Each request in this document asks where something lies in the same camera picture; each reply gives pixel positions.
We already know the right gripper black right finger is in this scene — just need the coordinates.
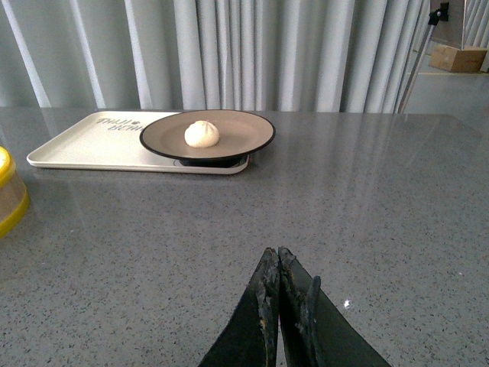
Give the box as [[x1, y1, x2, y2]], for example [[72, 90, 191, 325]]
[[278, 247, 389, 366]]

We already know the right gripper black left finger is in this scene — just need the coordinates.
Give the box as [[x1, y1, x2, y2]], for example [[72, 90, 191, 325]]
[[200, 248, 280, 367]]

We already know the beige plate black rim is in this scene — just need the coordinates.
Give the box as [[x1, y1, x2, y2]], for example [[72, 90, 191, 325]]
[[140, 109, 276, 165]]

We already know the white steamed bun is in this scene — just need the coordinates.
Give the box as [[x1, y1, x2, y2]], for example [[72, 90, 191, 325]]
[[184, 120, 220, 148]]

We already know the white bear print tray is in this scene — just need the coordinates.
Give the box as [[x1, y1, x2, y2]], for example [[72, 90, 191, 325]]
[[27, 111, 249, 175]]

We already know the yellow rimmed bamboo steamer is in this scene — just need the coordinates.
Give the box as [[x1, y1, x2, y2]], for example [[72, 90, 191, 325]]
[[1, 147, 30, 237]]

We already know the grey pleated curtain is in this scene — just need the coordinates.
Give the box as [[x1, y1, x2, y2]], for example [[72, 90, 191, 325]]
[[0, 0, 489, 114]]

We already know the brown cardboard box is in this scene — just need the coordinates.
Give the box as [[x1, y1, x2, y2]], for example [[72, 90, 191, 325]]
[[429, 45, 487, 73]]

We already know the silver tripod stand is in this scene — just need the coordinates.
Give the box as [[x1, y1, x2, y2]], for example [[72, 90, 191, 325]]
[[397, 2, 449, 114]]

